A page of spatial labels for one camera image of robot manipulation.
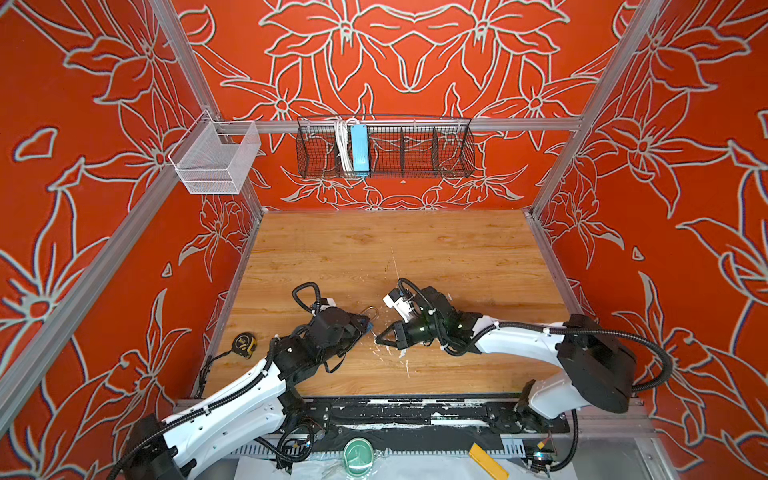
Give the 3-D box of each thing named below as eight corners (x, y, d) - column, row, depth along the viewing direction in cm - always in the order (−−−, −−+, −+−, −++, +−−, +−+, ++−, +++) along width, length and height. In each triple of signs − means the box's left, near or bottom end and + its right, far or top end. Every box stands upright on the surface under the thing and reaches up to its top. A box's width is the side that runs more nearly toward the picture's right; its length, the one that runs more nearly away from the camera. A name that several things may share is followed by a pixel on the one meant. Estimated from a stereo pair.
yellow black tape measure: (228, 356, 85) (223, 351, 83) (238, 335, 89) (233, 330, 86) (251, 359, 85) (247, 354, 82) (260, 338, 89) (255, 333, 86)
